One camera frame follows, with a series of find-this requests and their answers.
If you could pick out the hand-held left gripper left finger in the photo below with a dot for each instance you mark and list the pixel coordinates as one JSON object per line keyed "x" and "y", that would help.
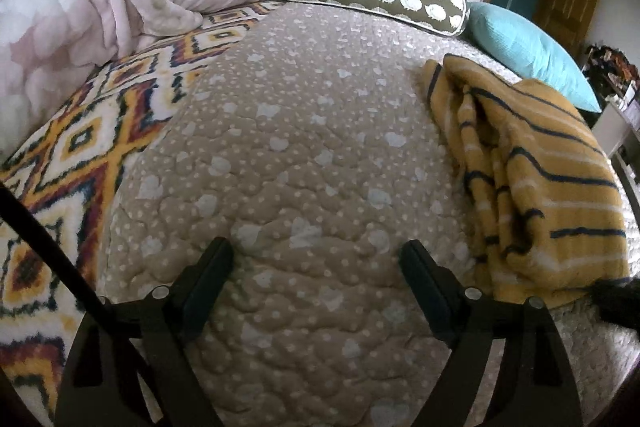
{"x": 212, "y": 279}

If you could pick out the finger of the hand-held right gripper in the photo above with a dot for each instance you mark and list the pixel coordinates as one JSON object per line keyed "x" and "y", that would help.
{"x": 617, "y": 302}

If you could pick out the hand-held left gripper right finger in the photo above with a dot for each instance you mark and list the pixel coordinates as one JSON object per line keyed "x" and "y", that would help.
{"x": 422, "y": 279}

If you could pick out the yellow striped knit blanket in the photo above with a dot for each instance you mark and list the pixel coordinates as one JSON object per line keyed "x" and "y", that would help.
{"x": 550, "y": 187}

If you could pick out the beige dotted quilt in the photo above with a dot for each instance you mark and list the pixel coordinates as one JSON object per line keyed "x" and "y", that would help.
{"x": 310, "y": 157}

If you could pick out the white cabinet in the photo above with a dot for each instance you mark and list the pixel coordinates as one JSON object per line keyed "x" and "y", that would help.
{"x": 612, "y": 132}

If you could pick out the geometric patterned blanket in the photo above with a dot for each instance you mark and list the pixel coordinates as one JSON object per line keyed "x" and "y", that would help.
{"x": 75, "y": 142}

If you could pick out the turquoise pillow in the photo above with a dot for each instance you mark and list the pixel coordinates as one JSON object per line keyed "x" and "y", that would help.
{"x": 530, "y": 47}

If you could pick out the wooden door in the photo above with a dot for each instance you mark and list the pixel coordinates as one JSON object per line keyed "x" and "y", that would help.
{"x": 570, "y": 2}

